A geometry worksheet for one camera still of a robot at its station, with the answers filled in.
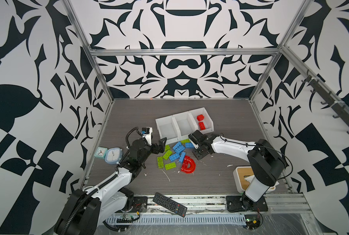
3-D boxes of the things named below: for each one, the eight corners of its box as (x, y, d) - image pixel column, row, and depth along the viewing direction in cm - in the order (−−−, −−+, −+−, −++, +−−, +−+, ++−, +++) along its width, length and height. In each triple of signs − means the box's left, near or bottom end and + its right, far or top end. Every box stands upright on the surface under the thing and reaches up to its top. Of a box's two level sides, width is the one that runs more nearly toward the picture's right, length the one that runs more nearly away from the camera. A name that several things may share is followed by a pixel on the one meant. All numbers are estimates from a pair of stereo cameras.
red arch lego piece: (180, 170, 87) (180, 169, 85) (184, 156, 93) (184, 154, 91) (193, 175, 86) (194, 174, 84) (197, 160, 91) (197, 158, 89)
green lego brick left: (158, 168, 88) (158, 167, 86) (157, 158, 92) (156, 157, 90) (164, 167, 88) (164, 166, 86) (163, 157, 92) (163, 156, 90)
